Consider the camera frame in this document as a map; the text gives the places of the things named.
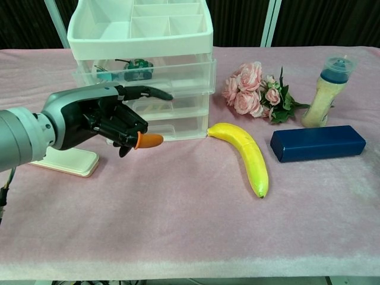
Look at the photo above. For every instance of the green circuit board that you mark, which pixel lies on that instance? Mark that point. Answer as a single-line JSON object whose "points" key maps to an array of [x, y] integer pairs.
{"points": [[138, 75]]}

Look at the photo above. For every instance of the white plastic drawer cabinet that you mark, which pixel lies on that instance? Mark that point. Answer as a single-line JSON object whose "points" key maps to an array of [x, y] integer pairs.
{"points": [[139, 46]]}

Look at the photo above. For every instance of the white pink pencil case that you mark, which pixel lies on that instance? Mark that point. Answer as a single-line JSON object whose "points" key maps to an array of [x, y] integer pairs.
{"points": [[74, 161]]}

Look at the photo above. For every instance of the black pleated curtain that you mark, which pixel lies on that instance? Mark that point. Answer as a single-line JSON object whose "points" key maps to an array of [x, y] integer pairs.
{"points": [[326, 20]]}

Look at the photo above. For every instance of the baby bottle with blue cap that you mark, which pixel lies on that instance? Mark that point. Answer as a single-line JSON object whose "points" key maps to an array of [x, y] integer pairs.
{"points": [[319, 104]]}

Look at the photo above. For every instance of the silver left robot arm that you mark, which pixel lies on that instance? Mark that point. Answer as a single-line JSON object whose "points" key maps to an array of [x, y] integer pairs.
{"points": [[17, 136]]}

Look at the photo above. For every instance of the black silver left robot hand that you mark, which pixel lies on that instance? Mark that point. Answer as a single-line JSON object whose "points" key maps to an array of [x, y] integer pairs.
{"points": [[83, 118]]}

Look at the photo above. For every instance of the white frame pole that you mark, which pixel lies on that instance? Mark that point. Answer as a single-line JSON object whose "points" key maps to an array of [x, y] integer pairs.
{"points": [[56, 26], [268, 23]]}

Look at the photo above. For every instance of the yellow banana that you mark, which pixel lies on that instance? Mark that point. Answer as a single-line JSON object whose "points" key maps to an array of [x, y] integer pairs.
{"points": [[255, 161]]}

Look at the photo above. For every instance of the empty clear plastic drawer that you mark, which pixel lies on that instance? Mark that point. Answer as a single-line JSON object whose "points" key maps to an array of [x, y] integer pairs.
{"points": [[187, 127]]}

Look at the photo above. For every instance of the pink fleece tablecloth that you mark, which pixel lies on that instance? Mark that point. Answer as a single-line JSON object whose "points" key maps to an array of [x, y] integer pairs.
{"points": [[166, 222]]}

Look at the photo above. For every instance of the teal binder clip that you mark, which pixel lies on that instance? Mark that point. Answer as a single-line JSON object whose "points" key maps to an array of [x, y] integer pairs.
{"points": [[107, 75]]}

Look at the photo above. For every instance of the pink rose bouquet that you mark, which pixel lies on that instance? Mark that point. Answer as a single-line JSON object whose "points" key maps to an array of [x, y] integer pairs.
{"points": [[248, 98]]}

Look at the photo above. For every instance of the dark blue rectangular box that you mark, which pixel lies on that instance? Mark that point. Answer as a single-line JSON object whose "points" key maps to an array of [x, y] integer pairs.
{"points": [[320, 144]]}

